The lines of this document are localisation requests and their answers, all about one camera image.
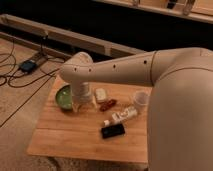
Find white labelled plastic bottle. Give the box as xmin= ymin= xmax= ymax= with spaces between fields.
xmin=104 ymin=106 xmax=138 ymax=126

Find black floor cables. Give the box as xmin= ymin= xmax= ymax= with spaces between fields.
xmin=0 ymin=34 xmax=68 ymax=129

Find green ceramic bowl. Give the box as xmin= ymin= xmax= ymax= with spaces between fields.
xmin=55 ymin=85 xmax=72 ymax=110

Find wooden slatted table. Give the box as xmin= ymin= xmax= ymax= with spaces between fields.
xmin=27 ymin=78 xmax=147 ymax=163

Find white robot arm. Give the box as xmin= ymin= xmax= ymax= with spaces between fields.
xmin=60 ymin=48 xmax=213 ymax=171

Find red-brown snack bar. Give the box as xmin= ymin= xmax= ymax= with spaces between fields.
xmin=99 ymin=99 xmax=117 ymax=112

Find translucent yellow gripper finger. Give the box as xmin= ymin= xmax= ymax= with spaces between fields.
xmin=91 ymin=99 xmax=98 ymax=109
xmin=72 ymin=102 xmax=80 ymax=112

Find clear plastic cup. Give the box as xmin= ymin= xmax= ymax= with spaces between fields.
xmin=133 ymin=91 xmax=149 ymax=109

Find black smartphone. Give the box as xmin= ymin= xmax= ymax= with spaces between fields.
xmin=101 ymin=124 xmax=125 ymax=139

